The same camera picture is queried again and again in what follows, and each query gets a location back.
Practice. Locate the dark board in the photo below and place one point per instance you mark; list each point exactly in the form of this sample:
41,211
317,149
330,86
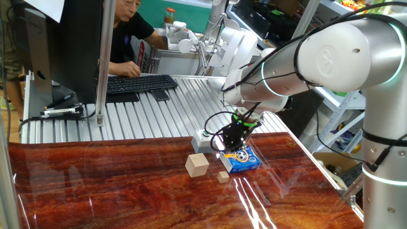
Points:
302,114

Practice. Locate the white shelf rack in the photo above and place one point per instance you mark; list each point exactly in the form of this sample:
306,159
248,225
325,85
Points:
330,98

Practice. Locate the wood grain table mat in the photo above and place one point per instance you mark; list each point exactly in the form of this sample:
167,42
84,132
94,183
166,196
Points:
127,184

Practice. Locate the person's left forearm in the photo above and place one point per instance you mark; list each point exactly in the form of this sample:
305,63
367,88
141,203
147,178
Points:
157,39

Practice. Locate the black pen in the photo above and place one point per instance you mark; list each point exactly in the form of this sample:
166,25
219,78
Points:
60,100

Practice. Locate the blue tissue pack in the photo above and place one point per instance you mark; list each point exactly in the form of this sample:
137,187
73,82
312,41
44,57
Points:
248,165

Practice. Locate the person's right forearm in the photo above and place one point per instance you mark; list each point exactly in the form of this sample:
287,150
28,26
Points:
116,67

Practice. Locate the cardboard box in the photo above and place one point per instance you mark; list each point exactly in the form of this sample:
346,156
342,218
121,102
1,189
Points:
337,157

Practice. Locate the yellow ball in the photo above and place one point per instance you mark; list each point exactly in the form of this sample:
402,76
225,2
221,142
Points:
357,148

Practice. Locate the black plastic part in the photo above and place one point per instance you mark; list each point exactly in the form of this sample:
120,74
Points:
349,178

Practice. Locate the white marker pen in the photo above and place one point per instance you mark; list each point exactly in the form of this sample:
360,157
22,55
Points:
60,111

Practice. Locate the white paper sheet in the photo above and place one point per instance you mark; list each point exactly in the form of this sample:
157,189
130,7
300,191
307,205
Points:
46,8

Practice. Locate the standing person in khaki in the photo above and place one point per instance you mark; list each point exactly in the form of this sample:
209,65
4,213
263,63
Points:
11,70

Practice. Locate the silver metal case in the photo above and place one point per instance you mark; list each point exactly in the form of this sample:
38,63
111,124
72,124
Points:
178,63

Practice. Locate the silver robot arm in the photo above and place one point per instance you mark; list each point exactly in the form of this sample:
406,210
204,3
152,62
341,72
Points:
334,57

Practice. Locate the green cloth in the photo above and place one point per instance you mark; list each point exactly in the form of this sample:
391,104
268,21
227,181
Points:
340,93

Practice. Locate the person in black shirt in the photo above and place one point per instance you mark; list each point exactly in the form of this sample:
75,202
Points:
130,35

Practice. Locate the small wooden cube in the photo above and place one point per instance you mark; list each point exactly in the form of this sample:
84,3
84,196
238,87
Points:
223,177

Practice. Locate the black computer monitor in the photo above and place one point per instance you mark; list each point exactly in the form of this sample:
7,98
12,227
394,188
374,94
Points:
76,47

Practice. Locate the large wooden cube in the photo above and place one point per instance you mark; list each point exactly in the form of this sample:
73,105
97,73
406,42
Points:
197,165

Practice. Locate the aluminium frame post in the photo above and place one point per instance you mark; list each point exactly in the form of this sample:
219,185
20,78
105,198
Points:
353,187
8,191
105,63

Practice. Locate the white haptic control device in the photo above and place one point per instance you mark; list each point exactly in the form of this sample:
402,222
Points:
237,47

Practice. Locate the black keyboard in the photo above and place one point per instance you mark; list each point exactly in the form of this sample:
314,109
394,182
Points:
140,83

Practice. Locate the black smartphone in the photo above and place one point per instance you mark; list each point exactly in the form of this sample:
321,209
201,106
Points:
160,94

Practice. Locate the person's right hand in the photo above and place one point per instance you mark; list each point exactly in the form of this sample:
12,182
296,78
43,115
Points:
130,70

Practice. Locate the glass jar with red lid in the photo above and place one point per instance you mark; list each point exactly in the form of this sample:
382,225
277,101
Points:
169,16

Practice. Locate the white box with green button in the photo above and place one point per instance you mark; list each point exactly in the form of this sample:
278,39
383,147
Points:
198,144

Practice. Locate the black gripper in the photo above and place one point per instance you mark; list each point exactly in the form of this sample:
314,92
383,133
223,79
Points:
237,132

